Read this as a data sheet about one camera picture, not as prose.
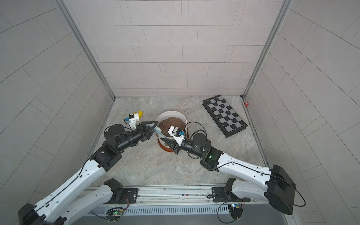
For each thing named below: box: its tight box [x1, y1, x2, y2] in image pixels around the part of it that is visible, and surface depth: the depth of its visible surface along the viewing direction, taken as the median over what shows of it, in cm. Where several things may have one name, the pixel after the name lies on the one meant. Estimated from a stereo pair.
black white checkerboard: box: [202, 94, 248, 138], surface depth 103 cm
